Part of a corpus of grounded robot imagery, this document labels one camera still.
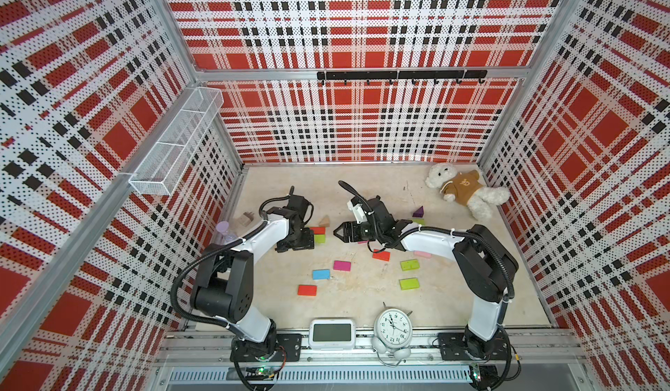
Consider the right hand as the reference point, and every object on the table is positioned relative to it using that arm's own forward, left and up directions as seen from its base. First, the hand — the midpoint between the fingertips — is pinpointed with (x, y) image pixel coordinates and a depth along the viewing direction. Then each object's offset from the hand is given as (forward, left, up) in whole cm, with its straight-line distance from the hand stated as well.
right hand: (344, 231), depth 89 cm
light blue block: (-11, +9, -10) cm, 17 cm away
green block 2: (-9, -23, -8) cm, 26 cm away
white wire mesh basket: (+20, +63, +14) cm, 68 cm away
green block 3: (-15, -22, -9) cm, 28 cm away
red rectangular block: (+6, +10, -10) cm, 15 cm away
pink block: (-18, -20, +20) cm, 34 cm away
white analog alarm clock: (-31, -14, -4) cm, 34 cm away
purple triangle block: (+12, -29, -7) cm, 32 cm away
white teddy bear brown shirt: (+21, -49, -3) cm, 54 cm away
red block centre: (-5, -14, -9) cm, 18 cm away
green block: (+3, +10, -10) cm, 14 cm away
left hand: (-3, +15, -4) cm, 15 cm away
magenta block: (-8, +1, -10) cm, 13 cm away
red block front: (-17, +13, -9) cm, 23 cm away
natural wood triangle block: (+9, +8, -9) cm, 15 cm away
